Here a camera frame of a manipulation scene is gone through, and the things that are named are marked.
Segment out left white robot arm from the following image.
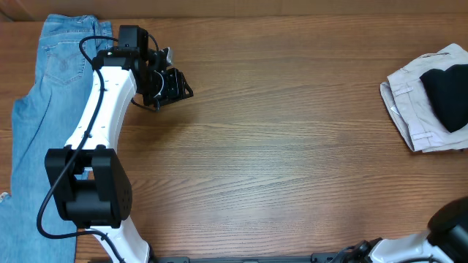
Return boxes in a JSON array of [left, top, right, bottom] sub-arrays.
[[37, 25, 194, 263]]

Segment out beige cargo shorts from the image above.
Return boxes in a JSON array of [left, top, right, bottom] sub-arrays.
[[380, 43, 467, 153]]

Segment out black t-shirt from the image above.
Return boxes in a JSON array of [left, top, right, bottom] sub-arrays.
[[420, 64, 467, 133]]

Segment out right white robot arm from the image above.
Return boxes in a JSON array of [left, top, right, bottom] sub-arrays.
[[331, 197, 467, 263]]

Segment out blue denim jeans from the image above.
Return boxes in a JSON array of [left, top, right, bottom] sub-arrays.
[[1, 15, 113, 262]]

